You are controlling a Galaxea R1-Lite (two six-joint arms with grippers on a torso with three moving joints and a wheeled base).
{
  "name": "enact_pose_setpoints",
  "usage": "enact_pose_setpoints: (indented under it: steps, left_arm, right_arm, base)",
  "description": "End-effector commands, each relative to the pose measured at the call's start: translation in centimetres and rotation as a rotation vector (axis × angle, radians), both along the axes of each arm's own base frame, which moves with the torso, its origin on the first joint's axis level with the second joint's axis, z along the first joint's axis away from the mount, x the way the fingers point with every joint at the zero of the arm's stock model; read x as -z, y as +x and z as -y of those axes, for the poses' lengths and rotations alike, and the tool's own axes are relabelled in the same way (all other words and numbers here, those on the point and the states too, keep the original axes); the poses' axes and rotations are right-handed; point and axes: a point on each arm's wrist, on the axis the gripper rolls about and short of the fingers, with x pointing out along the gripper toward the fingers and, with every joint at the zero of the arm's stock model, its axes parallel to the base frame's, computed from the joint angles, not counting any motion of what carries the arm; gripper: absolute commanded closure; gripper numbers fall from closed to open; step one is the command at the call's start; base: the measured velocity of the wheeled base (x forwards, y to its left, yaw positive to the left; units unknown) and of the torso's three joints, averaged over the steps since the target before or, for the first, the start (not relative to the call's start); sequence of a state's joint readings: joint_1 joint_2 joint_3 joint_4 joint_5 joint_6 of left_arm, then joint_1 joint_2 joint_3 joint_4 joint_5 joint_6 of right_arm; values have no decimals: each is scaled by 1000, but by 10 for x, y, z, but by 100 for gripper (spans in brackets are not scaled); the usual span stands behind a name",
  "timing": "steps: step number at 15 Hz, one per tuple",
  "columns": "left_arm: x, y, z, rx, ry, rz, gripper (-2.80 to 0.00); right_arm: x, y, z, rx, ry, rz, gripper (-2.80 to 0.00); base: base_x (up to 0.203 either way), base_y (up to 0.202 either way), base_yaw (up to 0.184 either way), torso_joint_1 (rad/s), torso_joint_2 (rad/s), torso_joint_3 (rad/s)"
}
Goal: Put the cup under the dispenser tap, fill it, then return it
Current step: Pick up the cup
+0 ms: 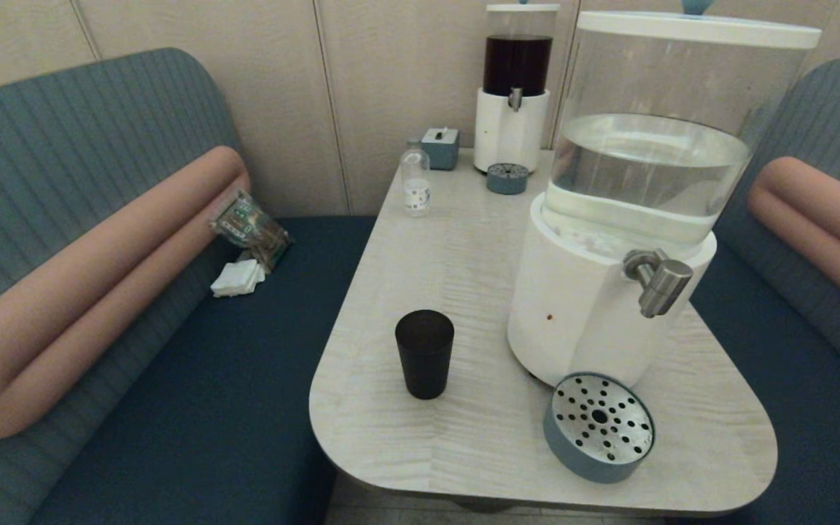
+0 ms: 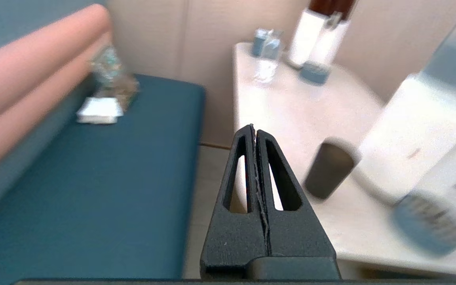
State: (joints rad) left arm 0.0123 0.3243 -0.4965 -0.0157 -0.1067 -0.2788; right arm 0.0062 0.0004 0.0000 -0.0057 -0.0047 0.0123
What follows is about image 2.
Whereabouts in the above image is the small clear plastic bottle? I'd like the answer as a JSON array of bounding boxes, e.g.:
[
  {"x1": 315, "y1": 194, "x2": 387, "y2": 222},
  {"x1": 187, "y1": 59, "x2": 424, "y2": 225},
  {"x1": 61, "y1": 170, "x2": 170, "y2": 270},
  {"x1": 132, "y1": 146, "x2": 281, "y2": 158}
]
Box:
[{"x1": 253, "y1": 36, "x2": 283, "y2": 84}]

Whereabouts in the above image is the small white dark-drink dispenser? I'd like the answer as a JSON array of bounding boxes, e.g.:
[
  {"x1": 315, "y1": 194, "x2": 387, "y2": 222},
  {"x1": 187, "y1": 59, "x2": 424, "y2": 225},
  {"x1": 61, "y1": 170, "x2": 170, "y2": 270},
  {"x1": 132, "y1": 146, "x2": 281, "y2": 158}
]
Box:
[{"x1": 287, "y1": 0, "x2": 358, "y2": 70}]

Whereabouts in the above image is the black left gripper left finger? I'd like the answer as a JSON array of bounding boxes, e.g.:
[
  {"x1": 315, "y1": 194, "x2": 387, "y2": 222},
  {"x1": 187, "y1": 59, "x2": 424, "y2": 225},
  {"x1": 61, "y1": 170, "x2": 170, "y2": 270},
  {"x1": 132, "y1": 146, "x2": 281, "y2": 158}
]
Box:
[{"x1": 200, "y1": 124, "x2": 270, "y2": 278}]

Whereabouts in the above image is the small blue perforated drip tray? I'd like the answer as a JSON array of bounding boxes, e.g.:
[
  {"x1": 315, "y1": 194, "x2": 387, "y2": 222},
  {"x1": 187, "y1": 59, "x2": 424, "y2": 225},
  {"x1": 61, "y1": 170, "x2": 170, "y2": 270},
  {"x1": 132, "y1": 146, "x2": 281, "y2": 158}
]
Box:
[{"x1": 300, "y1": 61, "x2": 331, "y2": 85}]

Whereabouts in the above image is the white napkin stack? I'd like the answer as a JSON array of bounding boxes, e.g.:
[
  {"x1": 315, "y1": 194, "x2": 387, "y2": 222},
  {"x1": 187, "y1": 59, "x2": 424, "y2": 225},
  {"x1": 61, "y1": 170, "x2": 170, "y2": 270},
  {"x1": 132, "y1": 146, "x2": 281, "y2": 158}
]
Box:
[{"x1": 76, "y1": 97, "x2": 124, "y2": 125}]

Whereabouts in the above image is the blue-grey square box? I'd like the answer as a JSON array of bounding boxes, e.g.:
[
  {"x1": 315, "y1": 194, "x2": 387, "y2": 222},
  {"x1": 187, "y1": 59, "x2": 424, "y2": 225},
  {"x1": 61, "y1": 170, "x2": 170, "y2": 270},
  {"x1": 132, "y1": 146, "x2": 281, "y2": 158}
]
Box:
[{"x1": 251, "y1": 28, "x2": 283, "y2": 58}]

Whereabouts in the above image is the large blue perforated drip tray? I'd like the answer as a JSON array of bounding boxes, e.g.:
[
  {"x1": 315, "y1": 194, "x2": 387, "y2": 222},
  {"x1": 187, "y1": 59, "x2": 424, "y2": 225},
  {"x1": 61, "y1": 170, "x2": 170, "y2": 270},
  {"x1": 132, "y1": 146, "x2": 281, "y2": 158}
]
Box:
[{"x1": 393, "y1": 189, "x2": 456, "y2": 255}]

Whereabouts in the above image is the teal left booth sofa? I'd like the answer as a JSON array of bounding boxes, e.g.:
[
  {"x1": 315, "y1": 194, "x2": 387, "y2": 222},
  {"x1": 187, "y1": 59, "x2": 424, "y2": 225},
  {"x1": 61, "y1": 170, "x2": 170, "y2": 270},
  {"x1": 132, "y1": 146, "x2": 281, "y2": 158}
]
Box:
[{"x1": 0, "y1": 0, "x2": 207, "y2": 285}]

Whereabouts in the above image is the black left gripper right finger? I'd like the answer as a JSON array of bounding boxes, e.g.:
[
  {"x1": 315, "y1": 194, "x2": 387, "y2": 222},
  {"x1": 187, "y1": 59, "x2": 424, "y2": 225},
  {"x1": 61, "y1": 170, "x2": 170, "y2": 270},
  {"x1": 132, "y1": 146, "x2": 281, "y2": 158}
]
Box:
[{"x1": 256, "y1": 129, "x2": 337, "y2": 260}]

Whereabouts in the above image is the pink left sofa bolster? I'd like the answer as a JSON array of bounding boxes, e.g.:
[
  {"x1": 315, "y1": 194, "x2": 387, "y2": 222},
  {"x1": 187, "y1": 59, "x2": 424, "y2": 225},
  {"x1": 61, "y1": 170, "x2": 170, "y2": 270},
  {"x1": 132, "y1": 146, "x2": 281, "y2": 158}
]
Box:
[{"x1": 0, "y1": 4, "x2": 113, "y2": 181}]

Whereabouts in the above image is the dark brown tall cup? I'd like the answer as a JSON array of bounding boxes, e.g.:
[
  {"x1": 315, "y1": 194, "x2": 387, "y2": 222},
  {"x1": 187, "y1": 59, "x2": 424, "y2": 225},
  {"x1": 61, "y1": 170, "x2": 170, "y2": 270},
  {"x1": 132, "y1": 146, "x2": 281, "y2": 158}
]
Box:
[{"x1": 304, "y1": 138, "x2": 362, "y2": 200}]

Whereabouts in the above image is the large white water dispenser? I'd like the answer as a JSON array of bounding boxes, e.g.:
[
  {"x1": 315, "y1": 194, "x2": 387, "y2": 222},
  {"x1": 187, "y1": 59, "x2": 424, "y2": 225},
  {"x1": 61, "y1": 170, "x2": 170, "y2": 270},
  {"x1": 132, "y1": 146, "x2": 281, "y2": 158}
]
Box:
[{"x1": 356, "y1": 22, "x2": 456, "y2": 205}]

